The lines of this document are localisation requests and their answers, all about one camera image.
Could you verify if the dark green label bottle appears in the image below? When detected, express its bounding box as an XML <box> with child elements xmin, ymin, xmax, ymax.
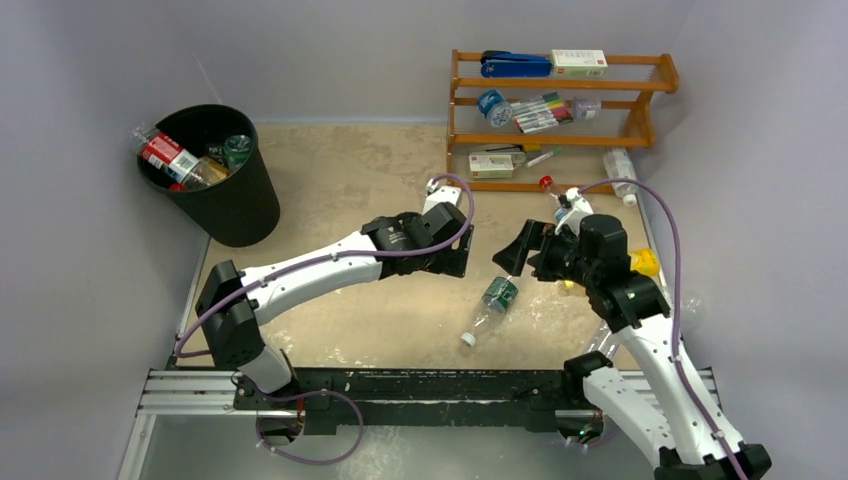
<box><xmin>460</xmin><ymin>275</ymin><xmax>523</xmax><ymax>348</ymax></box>

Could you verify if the green label plastic bottle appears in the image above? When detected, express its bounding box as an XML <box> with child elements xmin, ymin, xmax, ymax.
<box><xmin>223</xmin><ymin>134</ymin><xmax>254</xmax><ymax>172</ymax></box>

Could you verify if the red gold label bottle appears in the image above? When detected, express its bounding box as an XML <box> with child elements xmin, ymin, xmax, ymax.
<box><xmin>184</xmin><ymin>156</ymin><xmax>230</xmax><ymax>189</ymax></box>

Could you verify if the red white label bottle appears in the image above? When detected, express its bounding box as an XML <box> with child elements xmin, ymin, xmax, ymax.
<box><xmin>131</xmin><ymin>124</ymin><xmax>206</xmax><ymax>189</ymax></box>

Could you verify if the clear bottle under right arm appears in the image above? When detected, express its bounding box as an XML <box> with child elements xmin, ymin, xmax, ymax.
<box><xmin>584</xmin><ymin>326</ymin><xmax>621</xmax><ymax>360</ymax></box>

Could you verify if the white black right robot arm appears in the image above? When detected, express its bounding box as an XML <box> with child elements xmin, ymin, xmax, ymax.
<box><xmin>492</xmin><ymin>214</ymin><xmax>772</xmax><ymax>479</ymax></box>

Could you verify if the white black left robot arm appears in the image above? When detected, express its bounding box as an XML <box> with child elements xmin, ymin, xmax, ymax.
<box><xmin>195</xmin><ymin>202</ymin><xmax>473</xmax><ymax>409</ymax></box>

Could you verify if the black plastic waste bin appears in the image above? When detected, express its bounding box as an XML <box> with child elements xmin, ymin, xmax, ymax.
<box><xmin>136</xmin><ymin>104</ymin><xmax>281</xmax><ymax>248</ymax></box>

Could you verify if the yellow lemon drink bottle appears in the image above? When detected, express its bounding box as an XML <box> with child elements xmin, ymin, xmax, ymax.
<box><xmin>560</xmin><ymin>248</ymin><xmax>661</xmax><ymax>296</ymax></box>

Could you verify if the white green stapler box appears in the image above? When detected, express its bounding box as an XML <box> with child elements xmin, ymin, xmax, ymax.
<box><xmin>468</xmin><ymin>152</ymin><xmax>526</xmax><ymax>180</ymax></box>

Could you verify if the green white marker pen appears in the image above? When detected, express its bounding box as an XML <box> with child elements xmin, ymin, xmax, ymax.
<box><xmin>524</xmin><ymin>147</ymin><xmax>562</xmax><ymax>168</ymax></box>

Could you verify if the white label bottle by shelf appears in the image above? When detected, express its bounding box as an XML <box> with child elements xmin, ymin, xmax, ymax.
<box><xmin>603</xmin><ymin>149</ymin><xmax>639</xmax><ymax>207</ymax></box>

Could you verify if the orange wooden shelf rack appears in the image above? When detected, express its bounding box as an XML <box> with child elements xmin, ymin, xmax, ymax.
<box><xmin>445</xmin><ymin>50</ymin><xmax>680</xmax><ymax>193</ymax></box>

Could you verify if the pack of coloured markers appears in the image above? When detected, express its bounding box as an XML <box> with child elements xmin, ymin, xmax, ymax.
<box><xmin>510</xmin><ymin>92</ymin><xmax>574</xmax><ymax>134</ymax></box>

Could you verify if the small clear jar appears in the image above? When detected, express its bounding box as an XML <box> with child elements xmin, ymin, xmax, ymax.
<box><xmin>571</xmin><ymin>96</ymin><xmax>602</xmax><ymax>121</ymax></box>

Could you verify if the blue stapler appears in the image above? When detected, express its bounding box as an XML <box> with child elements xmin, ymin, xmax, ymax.
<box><xmin>480</xmin><ymin>50</ymin><xmax>552</xmax><ymax>78</ymax></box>

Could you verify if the white green box top shelf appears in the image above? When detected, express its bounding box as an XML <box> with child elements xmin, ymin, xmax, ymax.
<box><xmin>550</xmin><ymin>49</ymin><xmax>608</xmax><ymax>78</ymax></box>

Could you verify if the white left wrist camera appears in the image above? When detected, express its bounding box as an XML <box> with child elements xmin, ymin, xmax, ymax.
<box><xmin>421</xmin><ymin>178</ymin><xmax>464</xmax><ymax>215</ymax></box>

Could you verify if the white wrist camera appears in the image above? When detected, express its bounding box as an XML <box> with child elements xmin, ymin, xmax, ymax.
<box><xmin>554</xmin><ymin>187</ymin><xmax>594</xmax><ymax>236</ymax></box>
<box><xmin>421</xmin><ymin>178</ymin><xmax>464</xmax><ymax>215</ymax></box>

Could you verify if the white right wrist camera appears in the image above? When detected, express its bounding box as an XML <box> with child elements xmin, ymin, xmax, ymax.
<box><xmin>554</xmin><ymin>187</ymin><xmax>594</xmax><ymax>236</ymax></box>

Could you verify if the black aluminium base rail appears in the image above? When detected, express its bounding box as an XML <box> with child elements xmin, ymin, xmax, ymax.
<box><xmin>135</xmin><ymin>365</ymin><xmax>720</xmax><ymax>445</ymax></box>

